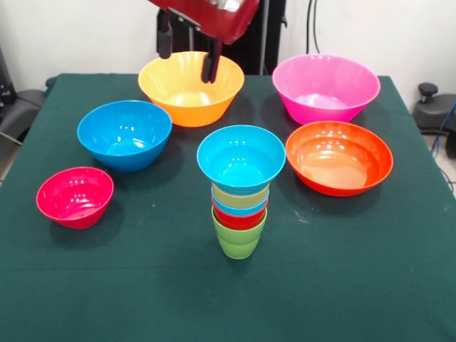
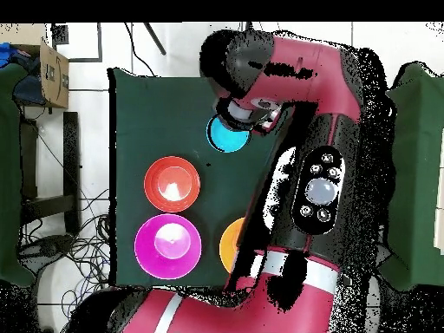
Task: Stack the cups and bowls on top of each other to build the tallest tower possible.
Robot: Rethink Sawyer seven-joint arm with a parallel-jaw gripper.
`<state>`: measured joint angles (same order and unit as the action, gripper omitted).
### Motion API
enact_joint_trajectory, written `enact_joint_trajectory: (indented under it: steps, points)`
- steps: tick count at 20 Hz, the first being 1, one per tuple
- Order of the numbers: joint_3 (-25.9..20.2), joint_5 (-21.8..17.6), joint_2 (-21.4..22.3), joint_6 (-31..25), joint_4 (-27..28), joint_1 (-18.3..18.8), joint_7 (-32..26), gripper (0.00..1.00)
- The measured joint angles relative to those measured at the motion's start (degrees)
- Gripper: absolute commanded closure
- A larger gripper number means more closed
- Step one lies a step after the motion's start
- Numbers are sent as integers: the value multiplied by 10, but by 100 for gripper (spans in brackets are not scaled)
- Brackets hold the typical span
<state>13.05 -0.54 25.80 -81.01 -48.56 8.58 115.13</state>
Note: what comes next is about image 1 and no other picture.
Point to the blue cup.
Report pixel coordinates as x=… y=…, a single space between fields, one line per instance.
x=228 y=210

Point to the yellow cup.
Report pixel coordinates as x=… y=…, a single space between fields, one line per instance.
x=235 y=197

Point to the large orange bowl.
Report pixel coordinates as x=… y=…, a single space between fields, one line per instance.
x=189 y=92

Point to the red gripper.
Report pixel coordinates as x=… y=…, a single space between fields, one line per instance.
x=221 y=21

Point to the shallow red-orange bowl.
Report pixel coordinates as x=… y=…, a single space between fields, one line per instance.
x=338 y=156

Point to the red cup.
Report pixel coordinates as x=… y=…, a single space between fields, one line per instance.
x=237 y=221

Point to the small crimson bowl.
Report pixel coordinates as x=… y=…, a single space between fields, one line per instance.
x=75 y=199

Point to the small light blue bowl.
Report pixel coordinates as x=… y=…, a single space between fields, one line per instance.
x=240 y=156

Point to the dark green table cloth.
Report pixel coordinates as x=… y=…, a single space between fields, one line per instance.
x=213 y=313

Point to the medium blue bowl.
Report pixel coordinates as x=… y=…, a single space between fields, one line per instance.
x=124 y=135

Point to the black chair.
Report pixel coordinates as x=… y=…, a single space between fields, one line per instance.
x=21 y=107
x=431 y=114

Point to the green cup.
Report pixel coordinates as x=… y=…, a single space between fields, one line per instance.
x=237 y=238

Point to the large pink bowl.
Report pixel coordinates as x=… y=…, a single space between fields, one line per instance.
x=331 y=82

